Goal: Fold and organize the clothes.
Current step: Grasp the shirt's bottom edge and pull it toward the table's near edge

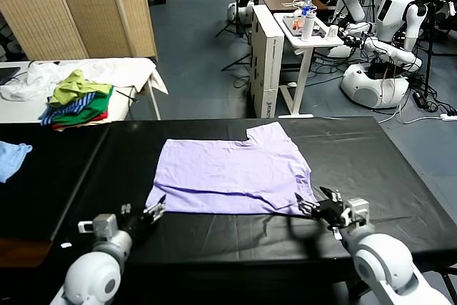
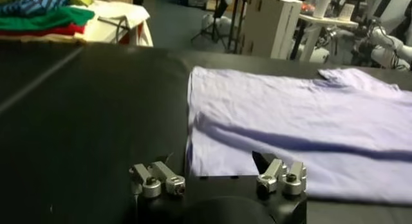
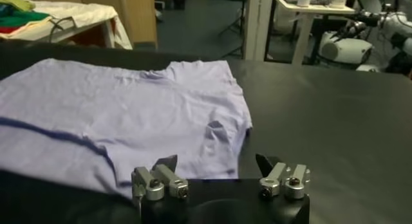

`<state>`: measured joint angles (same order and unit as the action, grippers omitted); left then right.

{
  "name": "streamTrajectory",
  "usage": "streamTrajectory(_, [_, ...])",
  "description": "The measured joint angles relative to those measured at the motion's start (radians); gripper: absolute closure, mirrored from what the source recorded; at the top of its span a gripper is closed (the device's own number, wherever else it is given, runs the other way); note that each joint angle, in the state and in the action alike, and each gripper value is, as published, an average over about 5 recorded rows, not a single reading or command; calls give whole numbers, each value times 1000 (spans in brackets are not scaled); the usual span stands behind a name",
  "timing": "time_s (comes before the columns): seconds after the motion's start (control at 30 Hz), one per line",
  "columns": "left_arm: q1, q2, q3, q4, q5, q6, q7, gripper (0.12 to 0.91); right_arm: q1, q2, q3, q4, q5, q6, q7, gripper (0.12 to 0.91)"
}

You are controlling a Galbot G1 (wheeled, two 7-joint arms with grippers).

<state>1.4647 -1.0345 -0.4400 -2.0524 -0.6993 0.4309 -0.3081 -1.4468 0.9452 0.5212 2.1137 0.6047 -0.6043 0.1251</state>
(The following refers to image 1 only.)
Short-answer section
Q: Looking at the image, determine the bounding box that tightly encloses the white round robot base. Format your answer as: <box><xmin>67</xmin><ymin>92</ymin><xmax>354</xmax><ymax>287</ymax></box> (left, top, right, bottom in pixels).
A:
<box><xmin>227</xmin><ymin>1</ymin><xmax>254</xmax><ymax>24</ymax></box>

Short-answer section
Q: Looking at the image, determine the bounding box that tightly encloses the lime green garment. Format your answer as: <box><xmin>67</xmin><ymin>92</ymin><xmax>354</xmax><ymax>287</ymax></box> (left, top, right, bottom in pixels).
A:
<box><xmin>48</xmin><ymin>69</ymin><xmax>114</xmax><ymax>106</ymax></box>

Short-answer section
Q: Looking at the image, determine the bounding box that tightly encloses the tall white cardboard box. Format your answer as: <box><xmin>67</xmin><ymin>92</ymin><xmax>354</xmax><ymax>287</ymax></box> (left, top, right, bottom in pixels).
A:
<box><xmin>249</xmin><ymin>4</ymin><xmax>285</xmax><ymax>119</ymax></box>

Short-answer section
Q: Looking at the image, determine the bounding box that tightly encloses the red garment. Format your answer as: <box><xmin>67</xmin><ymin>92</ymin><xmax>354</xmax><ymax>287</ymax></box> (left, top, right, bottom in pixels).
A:
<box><xmin>51</xmin><ymin>111</ymin><xmax>109</xmax><ymax>130</ymax></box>

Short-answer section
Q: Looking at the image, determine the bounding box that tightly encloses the bamboo folding screen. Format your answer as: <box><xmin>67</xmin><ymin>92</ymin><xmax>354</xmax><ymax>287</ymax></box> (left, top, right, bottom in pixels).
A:
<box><xmin>0</xmin><ymin>0</ymin><xmax>158</xmax><ymax>61</ymax></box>

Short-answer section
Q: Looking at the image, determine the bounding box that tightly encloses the lavender t-shirt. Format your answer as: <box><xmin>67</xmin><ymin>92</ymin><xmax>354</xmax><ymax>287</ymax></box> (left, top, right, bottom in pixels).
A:
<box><xmin>145</xmin><ymin>121</ymin><xmax>318</xmax><ymax>216</ymax></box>

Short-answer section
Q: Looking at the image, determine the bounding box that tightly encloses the white standing desk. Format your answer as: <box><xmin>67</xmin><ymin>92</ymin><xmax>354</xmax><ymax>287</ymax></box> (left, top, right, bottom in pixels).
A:
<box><xmin>273</xmin><ymin>11</ymin><xmax>346</xmax><ymax>119</ymax></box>

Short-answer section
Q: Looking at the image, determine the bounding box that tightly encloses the black tripod stand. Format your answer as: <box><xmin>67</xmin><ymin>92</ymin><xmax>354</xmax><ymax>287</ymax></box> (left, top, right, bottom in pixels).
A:
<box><xmin>215</xmin><ymin>0</ymin><xmax>251</xmax><ymax>38</ymax></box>

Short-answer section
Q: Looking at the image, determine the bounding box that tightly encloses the white cloth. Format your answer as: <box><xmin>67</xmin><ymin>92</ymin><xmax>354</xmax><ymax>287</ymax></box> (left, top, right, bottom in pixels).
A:
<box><xmin>0</xmin><ymin>57</ymin><xmax>169</xmax><ymax>102</ymax></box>

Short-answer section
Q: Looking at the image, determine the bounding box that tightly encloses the grey tray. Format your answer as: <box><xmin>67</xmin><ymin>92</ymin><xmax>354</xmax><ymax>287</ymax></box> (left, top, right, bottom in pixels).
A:
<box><xmin>282</xmin><ymin>15</ymin><xmax>324</xmax><ymax>37</ymax></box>

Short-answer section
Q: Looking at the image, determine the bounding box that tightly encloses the white side table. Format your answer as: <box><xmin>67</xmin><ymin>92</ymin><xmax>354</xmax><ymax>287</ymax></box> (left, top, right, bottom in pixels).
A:
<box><xmin>0</xmin><ymin>57</ymin><xmax>161</xmax><ymax>124</ymax></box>

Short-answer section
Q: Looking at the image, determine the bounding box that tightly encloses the dark laptop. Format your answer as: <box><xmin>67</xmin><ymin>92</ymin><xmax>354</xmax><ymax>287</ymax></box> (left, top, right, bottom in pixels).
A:
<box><xmin>0</xmin><ymin>67</ymin><xmax>21</xmax><ymax>86</ymax></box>

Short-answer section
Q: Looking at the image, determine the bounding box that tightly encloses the blue striped garment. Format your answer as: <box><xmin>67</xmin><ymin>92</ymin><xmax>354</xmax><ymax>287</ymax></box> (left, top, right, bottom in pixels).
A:
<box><xmin>38</xmin><ymin>92</ymin><xmax>97</xmax><ymax>126</ymax></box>

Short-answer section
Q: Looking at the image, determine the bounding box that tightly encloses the white tumbler bottle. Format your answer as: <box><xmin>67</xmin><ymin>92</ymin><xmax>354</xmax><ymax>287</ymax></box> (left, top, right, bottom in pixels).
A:
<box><xmin>301</xmin><ymin>10</ymin><xmax>317</xmax><ymax>42</ymax></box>

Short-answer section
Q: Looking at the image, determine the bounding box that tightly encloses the black light stand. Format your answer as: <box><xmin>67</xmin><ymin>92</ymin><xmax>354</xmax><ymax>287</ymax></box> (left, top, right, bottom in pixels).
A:
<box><xmin>423</xmin><ymin>1</ymin><xmax>440</xmax><ymax>99</ymax></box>

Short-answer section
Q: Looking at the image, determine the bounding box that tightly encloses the cream garment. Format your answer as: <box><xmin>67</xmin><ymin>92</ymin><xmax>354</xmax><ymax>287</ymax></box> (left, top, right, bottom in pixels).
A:
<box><xmin>53</xmin><ymin>119</ymin><xmax>111</xmax><ymax>133</ymax></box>

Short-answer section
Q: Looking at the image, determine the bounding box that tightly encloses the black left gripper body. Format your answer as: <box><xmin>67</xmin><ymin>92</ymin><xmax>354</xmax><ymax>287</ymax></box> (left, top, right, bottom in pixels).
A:
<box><xmin>117</xmin><ymin>211</ymin><xmax>154</xmax><ymax>245</ymax></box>

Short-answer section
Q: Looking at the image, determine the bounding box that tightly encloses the light blue garment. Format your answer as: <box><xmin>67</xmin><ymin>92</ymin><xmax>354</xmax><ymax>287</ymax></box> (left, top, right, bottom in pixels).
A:
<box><xmin>0</xmin><ymin>141</ymin><xmax>33</xmax><ymax>184</ymax></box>

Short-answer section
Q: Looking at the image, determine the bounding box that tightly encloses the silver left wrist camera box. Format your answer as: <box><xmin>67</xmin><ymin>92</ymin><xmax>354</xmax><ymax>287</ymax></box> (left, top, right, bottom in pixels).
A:
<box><xmin>77</xmin><ymin>214</ymin><xmax>119</xmax><ymax>241</ymax></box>

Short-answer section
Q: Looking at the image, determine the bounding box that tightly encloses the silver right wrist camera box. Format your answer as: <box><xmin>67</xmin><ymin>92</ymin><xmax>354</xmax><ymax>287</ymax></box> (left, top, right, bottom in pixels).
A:
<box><xmin>342</xmin><ymin>197</ymin><xmax>371</xmax><ymax>229</ymax></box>

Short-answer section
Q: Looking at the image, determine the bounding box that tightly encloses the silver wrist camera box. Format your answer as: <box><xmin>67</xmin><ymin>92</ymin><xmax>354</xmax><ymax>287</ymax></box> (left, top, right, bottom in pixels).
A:
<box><xmin>77</xmin><ymin>214</ymin><xmax>119</xmax><ymax>241</ymax></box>
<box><xmin>342</xmin><ymin>197</ymin><xmax>371</xmax><ymax>229</ymax></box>

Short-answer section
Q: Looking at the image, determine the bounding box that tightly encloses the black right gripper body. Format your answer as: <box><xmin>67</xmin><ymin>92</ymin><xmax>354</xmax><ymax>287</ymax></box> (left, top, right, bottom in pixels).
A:
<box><xmin>313</xmin><ymin>200</ymin><xmax>346</xmax><ymax>229</ymax></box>

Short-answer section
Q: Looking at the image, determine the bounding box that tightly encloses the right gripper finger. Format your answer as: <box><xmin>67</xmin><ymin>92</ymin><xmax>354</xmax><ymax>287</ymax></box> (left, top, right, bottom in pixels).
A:
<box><xmin>295</xmin><ymin>193</ymin><xmax>318</xmax><ymax>219</ymax></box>
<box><xmin>320</xmin><ymin>186</ymin><xmax>343</xmax><ymax>203</ymax></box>

